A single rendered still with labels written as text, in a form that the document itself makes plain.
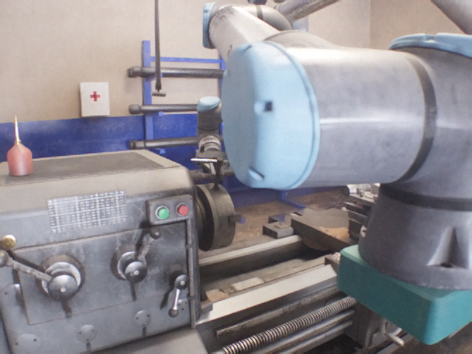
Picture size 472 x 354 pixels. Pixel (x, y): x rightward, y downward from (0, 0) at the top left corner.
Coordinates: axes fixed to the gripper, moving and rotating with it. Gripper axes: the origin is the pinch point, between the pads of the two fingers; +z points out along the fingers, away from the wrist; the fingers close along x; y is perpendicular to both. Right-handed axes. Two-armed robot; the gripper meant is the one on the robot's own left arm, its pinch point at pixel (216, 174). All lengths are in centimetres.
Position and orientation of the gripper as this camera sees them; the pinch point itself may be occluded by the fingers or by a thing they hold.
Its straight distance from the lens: 126.7
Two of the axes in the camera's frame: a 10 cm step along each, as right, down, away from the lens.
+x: 9.7, 0.5, 2.5
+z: 1.8, 5.5, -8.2
